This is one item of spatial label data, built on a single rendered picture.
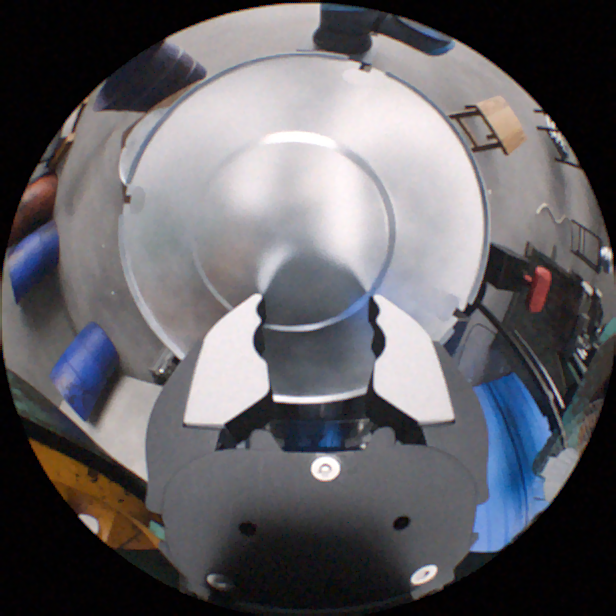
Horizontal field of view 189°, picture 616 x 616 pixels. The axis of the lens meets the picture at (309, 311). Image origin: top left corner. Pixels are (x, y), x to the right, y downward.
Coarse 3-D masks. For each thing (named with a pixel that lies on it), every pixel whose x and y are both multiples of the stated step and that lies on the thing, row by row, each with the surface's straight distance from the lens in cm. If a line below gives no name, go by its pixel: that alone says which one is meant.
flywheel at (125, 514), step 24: (48, 432) 44; (48, 456) 38; (72, 456) 40; (72, 480) 40; (96, 480) 42; (72, 504) 47; (96, 504) 49; (120, 504) 48; (144, 504) 52; (120, 528) 56; (144, 528) 58
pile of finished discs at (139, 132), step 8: (152, 112) 83; (160, 112) 79; (144, 120) 84; (152, 120) 80; (136, 128) 86; (144, 128) 82; (128, 136) 88; (136, 136) 84; (144, 136) 79; (128, 144) 88; (136, 144) 81; (128, 152) 85; (136, 152) 80; (120, 160) 87; (128, 160) 83; (120, 168) 86; (128, 168) 82
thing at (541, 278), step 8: (536, 272) 34; (544, 272) 35; (528, 280) 38; (536, 280) 34; (544, 280) 36; (536, 288) 34; (544, 288) 38; (528, 296) 35; (536, 296) 35; (544, 296) 39; (528, 304) 35; (536, 304) 37
